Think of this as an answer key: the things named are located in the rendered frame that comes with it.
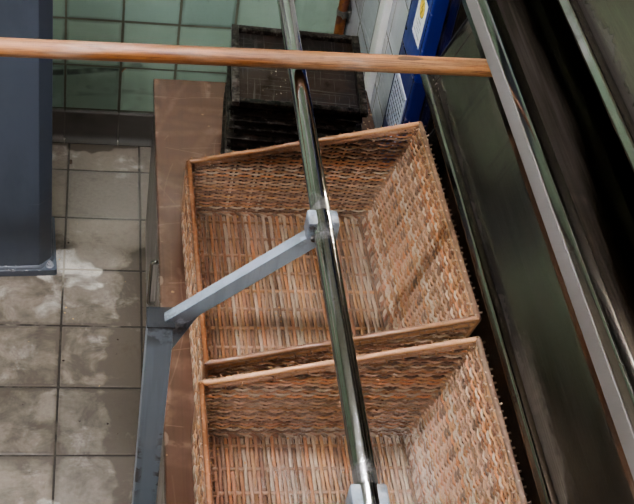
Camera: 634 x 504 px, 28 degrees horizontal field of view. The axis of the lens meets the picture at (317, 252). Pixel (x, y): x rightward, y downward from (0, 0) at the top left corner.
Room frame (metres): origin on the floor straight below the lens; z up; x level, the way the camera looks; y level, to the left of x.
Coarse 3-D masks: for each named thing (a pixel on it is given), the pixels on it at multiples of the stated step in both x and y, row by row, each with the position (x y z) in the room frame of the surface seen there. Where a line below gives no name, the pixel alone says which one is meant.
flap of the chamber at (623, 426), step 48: (528, 0) 1.67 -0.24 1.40; (528, 48) 1.54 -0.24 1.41; (576, 48) 1.58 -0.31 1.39; (576, 96) 1.45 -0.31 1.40; (528, 144) 1.30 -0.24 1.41; (576, 144) 1.34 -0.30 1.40; (576, 192) 1.23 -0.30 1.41; (624, 192) 1.27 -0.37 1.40; (624, 240) 1.17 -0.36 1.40; (576, 288) 1.06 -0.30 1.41; (624, 288) 1.08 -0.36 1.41; (624, 336) 0.99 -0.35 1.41; (624, 432) 0.86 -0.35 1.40
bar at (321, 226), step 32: (288, 0) 1.90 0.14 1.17; (288, 32) 1.80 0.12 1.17; (320, 160) 1.48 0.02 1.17; (320, 192) 1.41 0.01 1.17; (320, 224) 1.34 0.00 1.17; (288, 256) 1.34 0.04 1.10; (320, 256) 1.28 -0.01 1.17; (224, 288) 1.32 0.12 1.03; (160, 320) 1.30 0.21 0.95; (192, 320) 1.31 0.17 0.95; (160, 352) 1.29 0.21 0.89; (352, 352) 1.11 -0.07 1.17; (160, 384) 1.29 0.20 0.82; (352, 384) 1.05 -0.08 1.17; (160, 416) 1.29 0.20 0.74; (352, 416) 1.00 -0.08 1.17; (160, 448) 1.29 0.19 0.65; (352, 448) 0.96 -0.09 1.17
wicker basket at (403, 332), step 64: (384, 128) 2.04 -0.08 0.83; (192, 192) 1.85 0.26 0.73; (256, 192) 1.98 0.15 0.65; (384, 192) 2.03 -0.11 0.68; (192, 256) 1.71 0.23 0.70; (256, 256) 1.86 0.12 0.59; (384, 256) 1.90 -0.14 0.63; (448, 256) 1.72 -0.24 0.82; (256, 320) 1.68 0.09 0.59; (384, 320) 1.75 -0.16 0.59; (448, 320) 1.54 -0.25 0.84
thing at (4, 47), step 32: (192, 64) 1.65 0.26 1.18; (224, 64) 1.66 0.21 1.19; (256, 64) 1.67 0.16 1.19; (288, 64) 1.68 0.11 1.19; (320, 64) 1.70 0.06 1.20; (352, 64) 1.71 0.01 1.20; (384, 64) 1.73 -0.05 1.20; (416, 64) 1.74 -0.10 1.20; (448, 64) 1.76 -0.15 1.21; (480, 64) 1.77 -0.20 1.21
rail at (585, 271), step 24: (480, 0) 1.61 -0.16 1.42; (504, 24) 1.54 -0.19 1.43; (504, 48) 1.48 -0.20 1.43; (504, 72) 1.44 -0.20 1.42; (528, 96) 1.38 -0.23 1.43; (528, 120) 1.33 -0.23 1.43; (552, 168) 1.23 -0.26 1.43; (552, 192) 1.20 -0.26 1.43; (576, 216) 1.15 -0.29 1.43; (576, 240) 1.11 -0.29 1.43; (576, 264) 1.08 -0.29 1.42; (600, 288) 1.04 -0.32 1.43; (600, 312) 1.00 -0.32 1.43; (600, 336) 0.98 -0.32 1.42; (624, 360) 0.93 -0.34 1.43; (624, 384) 0.90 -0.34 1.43
